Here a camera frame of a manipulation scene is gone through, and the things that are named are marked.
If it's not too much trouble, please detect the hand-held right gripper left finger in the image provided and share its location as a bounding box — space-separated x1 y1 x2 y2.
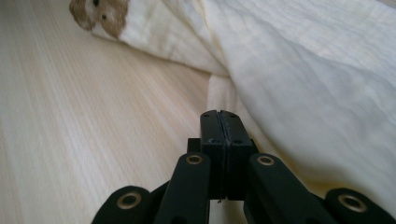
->
187 109 227 201

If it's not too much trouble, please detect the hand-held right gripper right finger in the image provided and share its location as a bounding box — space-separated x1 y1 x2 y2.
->
219 109 260 201

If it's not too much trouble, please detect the white cloth with brown print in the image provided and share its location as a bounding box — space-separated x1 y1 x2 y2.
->
68 0 396 218

